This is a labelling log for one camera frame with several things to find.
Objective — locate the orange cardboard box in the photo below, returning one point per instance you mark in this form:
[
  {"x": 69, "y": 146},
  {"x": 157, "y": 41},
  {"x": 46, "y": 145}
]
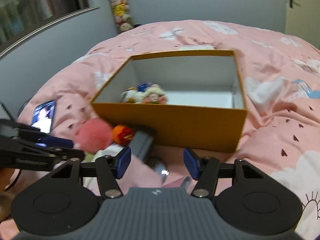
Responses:
[{"x": 206, "y": 107}]

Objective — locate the cream room door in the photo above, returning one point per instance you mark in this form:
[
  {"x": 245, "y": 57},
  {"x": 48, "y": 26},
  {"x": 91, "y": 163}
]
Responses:
[{"x": 302, "y": 20}]

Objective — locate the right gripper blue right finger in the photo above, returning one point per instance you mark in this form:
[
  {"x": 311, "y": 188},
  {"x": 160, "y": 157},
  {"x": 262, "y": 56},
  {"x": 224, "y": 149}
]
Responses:
[{"x": 204, "y": 170}]

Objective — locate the smartphone with lit screen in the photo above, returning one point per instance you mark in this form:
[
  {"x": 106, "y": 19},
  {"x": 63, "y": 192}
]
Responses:
[{"x": 43, "y": 116}]

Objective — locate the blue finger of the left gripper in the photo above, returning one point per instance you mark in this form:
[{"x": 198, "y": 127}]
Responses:
[
  {"x": 55, "y": 141},
  {"x": 62, "y": 154}
]

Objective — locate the pink fabric pouch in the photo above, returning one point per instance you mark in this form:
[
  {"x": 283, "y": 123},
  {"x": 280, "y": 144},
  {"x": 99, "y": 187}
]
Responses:
[{"x": 141, "y": 175}]

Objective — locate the pink cloud-print duvet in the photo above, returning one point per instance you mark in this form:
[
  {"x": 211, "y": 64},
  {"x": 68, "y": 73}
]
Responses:
[{"x": 280, "y": 75}]

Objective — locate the pink fluffy pompom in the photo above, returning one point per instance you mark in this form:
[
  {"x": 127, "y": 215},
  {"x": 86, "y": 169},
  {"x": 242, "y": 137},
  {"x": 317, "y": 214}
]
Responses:
[{"x": 93, "y": 135}]

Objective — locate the crochet bunny flower doll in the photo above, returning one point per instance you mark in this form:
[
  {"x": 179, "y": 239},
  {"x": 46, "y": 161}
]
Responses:
[{"x": 154, "y": 95}]

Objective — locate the orange crochet toy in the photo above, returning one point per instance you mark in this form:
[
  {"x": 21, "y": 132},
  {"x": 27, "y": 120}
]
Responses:
[{"x": 122, "y": 134}]

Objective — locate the black book box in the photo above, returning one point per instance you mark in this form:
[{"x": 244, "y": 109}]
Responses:
[{"x": 142, "y": 144}]

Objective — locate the red panda plush doll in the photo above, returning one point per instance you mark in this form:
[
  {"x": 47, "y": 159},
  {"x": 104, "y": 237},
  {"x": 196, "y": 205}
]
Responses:
[{"x": 135, "y": 94}]

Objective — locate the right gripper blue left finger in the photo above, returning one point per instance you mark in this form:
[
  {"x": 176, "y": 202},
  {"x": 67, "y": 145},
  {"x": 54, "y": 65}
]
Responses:
[{"x": 109, "y": 170}]

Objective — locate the tube of plush toys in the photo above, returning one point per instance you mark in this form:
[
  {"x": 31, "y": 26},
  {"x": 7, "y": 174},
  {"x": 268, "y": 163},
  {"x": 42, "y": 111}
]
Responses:
[{"x": 121, "y": 14}]

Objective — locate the person's hand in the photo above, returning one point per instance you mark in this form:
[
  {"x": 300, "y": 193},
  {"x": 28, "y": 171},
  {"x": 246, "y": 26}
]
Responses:
[{"x": 6, "y": 196}]

